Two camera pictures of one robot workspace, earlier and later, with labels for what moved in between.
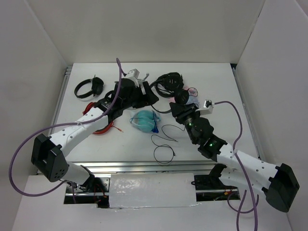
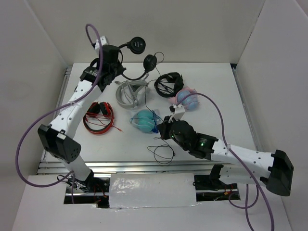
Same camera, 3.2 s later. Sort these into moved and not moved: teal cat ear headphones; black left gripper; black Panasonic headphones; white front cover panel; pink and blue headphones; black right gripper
Moved: black Panasonic headphones; black left gripper; black right gripper
Not moved: pink and blue headphones; teal cat ear headphones; white front cover panel
